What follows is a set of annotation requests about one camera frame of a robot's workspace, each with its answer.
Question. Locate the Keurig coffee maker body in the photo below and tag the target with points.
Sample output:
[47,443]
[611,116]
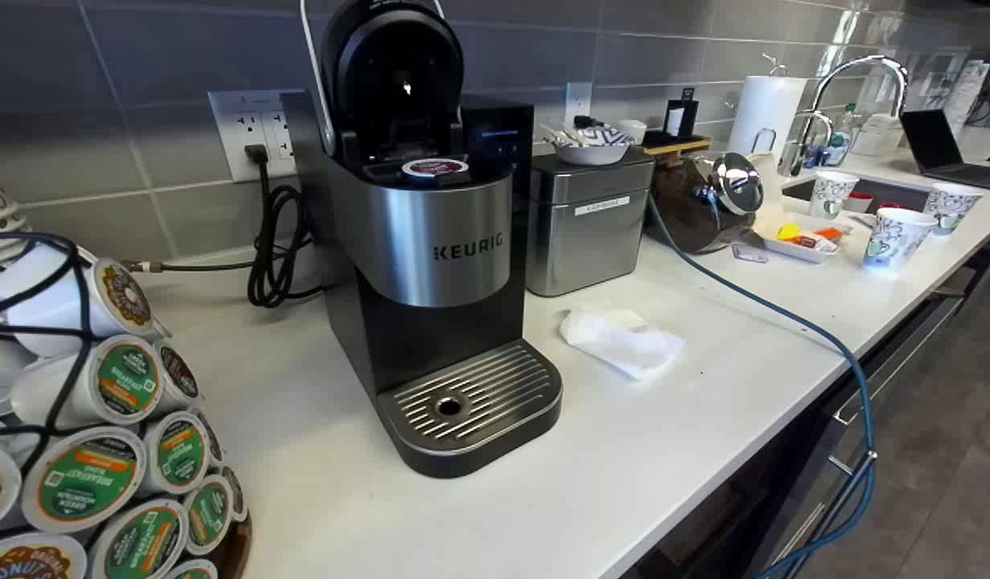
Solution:
[432,246]

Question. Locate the coffee pod in brewer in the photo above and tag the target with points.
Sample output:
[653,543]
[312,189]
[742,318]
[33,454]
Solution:
[434,168]

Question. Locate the green lid coffee pod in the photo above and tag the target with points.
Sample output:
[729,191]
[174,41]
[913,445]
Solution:
[143,543]
[128,377]
[85,481]
[180,452]
[208,512]
[236,493]

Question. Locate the stainless steel box container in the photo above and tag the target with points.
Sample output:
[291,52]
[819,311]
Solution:
[585,230]

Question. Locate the white crumpled napkin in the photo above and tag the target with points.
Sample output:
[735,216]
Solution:
[622,339]

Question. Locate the white patterned bowl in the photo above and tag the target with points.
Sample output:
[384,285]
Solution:
[590,147]

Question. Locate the white outlet with plug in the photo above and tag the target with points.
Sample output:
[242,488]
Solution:
[576,104]

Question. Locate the wooden shelf tray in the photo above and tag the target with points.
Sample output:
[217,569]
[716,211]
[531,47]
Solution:
[677,147]

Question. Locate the small black box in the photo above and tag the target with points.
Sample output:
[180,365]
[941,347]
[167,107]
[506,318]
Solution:
[679,116]

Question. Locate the yellow plastic item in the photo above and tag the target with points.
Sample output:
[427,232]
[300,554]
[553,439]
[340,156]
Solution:
[791,232]

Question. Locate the black paper towel holder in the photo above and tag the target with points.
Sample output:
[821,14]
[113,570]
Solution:
[763,140]

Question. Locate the white paper towel roll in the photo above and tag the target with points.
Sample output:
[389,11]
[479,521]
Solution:
[771,107]

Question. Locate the orange plastic utensil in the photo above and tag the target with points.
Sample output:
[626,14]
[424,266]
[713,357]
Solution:
[831,232]

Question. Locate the patterned paper cup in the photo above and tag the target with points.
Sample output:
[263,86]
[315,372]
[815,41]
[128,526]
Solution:
[894,240]
[834,195]
[954,211]

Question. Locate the clear soap bottle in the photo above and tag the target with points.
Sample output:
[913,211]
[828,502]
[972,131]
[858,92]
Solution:
[842,133]

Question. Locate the counter sink basin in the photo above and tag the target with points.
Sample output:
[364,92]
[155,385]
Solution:
[885,195]

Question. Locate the chrome sink faucet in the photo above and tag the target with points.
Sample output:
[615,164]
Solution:
[853,65]

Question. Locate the open dark laptop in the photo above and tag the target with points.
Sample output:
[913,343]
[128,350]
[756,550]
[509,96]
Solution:
[935,147]

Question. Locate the white wall outlet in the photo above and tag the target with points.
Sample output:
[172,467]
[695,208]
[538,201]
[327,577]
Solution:
[239,131]

